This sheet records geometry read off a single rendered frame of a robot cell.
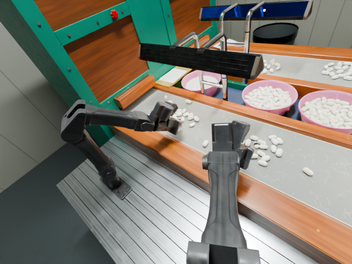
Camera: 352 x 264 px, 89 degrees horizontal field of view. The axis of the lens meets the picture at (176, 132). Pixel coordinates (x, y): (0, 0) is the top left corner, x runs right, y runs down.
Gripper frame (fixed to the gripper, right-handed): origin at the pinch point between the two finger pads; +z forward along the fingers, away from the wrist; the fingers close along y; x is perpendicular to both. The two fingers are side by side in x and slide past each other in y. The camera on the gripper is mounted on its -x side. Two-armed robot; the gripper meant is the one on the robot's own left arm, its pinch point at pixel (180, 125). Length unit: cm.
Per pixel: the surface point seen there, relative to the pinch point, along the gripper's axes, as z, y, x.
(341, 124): 29, -60, -22
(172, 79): 25.3, 35.9, -22.2
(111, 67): -14, 49, -18
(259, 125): 17.9, -31.5, -11.3
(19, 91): -28, 180, 29
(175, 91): 19.3, 24.9, -15.1
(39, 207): -20, 117, 124
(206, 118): 12.6, -6.0, -6.1
